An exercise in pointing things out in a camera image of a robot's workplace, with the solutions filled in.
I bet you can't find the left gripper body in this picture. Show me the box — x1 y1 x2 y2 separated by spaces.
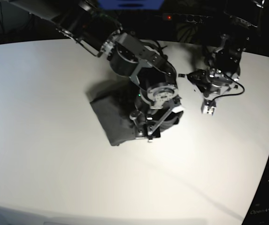
186 68 240 100

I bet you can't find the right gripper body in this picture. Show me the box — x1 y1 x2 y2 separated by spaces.
128 98 184 139

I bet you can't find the dark grey T-shirt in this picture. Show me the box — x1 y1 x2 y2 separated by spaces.
86 81 184 146

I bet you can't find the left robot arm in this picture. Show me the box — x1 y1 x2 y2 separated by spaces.
186 0 266 105

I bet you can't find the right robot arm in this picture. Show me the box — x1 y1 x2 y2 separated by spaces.
12 0 184 145

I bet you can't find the black power strip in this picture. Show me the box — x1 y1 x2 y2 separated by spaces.
162 13 213 24

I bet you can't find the blue box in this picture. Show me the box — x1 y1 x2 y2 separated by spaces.
98 0 164 10

